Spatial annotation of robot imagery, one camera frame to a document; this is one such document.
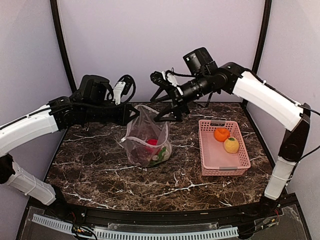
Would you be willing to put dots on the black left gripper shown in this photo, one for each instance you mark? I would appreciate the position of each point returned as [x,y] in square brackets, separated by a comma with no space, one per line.
[124,118]

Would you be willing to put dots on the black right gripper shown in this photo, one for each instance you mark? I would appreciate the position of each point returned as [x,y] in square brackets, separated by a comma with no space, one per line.
[177,101]

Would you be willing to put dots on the red toy pepper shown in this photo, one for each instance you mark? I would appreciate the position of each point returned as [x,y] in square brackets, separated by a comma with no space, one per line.
[149,143]

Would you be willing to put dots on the clear zip top bag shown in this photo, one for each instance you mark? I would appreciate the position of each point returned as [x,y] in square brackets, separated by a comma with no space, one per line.
[143,128]

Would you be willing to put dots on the dark red toy fruit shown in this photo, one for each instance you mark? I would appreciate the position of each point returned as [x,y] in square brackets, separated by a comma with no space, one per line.
[140,156]

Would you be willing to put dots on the orange toy tangerine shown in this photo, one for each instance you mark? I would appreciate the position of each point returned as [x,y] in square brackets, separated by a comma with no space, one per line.
[221,134]

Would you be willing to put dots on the yellow toy fruit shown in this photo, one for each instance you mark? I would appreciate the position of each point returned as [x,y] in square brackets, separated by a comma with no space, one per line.
[231,145]

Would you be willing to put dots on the white toy vegetable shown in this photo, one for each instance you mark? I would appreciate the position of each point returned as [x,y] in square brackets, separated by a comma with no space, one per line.
[162,156]

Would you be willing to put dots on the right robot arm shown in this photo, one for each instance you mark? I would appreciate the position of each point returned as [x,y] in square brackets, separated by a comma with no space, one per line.
[208,78]

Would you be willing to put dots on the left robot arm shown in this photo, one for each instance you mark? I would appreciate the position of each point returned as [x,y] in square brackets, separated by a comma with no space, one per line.
[95,101]

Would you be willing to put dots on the pink plastic basket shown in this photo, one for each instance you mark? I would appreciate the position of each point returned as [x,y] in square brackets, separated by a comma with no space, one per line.
[215,160]

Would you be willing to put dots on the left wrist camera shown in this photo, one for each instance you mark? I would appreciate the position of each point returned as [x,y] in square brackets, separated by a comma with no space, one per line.
[121,88]

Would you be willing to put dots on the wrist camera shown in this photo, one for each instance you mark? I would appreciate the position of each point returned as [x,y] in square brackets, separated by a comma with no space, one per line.
[121,88]
[163,80]

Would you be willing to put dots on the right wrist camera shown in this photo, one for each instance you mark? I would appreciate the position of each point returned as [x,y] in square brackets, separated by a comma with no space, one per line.
[163,80]

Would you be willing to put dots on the white slotted cable duct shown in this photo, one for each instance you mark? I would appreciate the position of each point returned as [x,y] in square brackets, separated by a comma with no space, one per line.
[117,231]

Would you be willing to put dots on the right black frame post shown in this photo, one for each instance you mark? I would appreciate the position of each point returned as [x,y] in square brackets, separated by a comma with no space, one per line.
[262,35]

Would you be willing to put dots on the black frame post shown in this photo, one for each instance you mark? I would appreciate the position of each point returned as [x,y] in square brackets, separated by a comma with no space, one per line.
[61,44]
[262,35]

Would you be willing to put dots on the left black frame post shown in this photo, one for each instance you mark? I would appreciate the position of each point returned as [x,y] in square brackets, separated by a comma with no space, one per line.
[61,44]

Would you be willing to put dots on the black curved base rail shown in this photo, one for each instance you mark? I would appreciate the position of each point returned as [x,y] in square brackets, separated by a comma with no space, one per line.
[238,215]

